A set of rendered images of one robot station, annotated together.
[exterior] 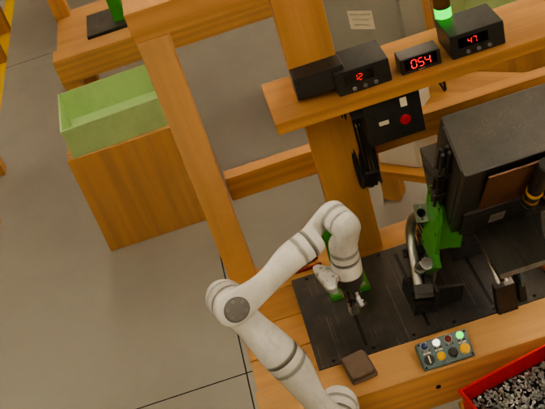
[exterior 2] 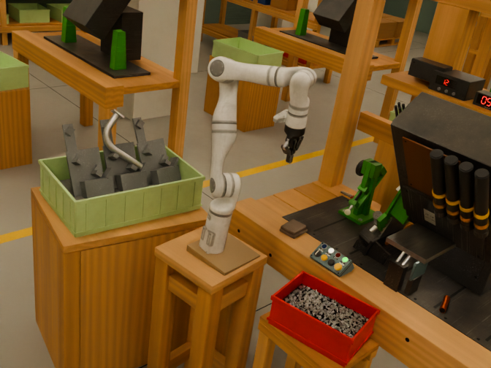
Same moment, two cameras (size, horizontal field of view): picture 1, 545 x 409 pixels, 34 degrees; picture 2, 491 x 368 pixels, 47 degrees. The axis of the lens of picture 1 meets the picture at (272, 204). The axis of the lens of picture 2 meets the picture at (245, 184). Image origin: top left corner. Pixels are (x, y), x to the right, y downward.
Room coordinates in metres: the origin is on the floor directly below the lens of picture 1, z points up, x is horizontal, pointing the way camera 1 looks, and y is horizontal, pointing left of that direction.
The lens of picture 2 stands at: (0.15, -1.34, 2.10)
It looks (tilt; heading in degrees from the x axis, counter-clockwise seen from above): 26 degrees down; 44
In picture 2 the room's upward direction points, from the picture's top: 9 degrees clockwise
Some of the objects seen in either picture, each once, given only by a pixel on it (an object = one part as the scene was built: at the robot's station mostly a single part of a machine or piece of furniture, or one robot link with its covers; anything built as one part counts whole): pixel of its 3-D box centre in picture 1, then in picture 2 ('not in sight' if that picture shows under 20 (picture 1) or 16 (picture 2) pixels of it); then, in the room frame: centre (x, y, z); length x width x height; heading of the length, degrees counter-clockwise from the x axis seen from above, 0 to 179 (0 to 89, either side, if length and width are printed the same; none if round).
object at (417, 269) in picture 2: (516, 275); (416, 275); (1.88, -0.62, 0.97); 0.10 x 0.02 x 0.14; 0
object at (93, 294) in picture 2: not in sight; (118, 272); (1.40, 0.62, 0.39); 0.68 x 0.52 x 0.79; 170
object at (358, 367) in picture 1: (358, 366); (294, 228); (1.79, -0.09, 0.91); 0.10 x 0.08 x 0.03; 7
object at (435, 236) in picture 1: (443, 221); (408, 202); (1.98, -0.45, 1.17); 0.13 x 0.12 x 0.20; 90
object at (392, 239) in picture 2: (499, 227); (434, 236); (1.94, -0.61, 1.11); 0.39 x 0.16 x 0.03; 0
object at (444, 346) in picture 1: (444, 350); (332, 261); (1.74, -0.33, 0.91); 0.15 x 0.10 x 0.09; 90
